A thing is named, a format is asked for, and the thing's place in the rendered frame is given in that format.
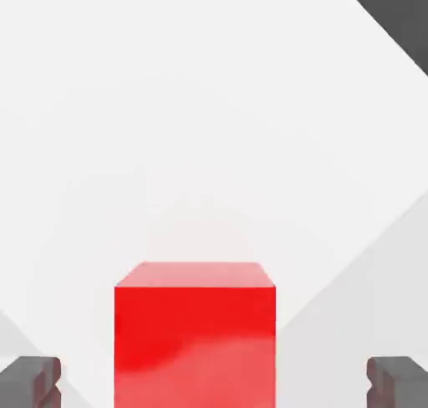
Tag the small red cube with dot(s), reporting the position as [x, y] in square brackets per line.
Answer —
[194, 341]

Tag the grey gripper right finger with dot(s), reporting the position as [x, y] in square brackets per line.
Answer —
[403, 383]

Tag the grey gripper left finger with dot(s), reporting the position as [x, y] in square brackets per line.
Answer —
[23, 381]

